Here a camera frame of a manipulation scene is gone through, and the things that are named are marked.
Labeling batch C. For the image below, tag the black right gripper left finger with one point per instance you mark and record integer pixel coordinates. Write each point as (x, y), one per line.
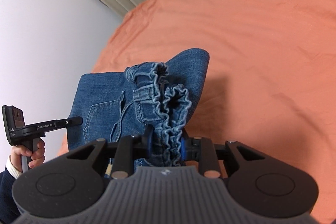
(142, 144)

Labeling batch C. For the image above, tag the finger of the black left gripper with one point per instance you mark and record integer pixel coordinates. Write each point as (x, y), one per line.
(69, 122)

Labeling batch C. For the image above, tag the orange bed sheet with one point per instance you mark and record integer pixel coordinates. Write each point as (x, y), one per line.
(271, 77)

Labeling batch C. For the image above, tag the left hand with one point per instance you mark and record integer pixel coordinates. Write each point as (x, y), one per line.
(38, 157)

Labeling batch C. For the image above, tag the dark blue sleeve forearm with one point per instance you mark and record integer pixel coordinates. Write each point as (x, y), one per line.
(8, 211)

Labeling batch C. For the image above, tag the blue denim jeans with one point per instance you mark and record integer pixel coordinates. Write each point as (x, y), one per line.
(113, 105)

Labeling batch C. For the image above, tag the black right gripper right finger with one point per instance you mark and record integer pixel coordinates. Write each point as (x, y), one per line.
(190, 147)

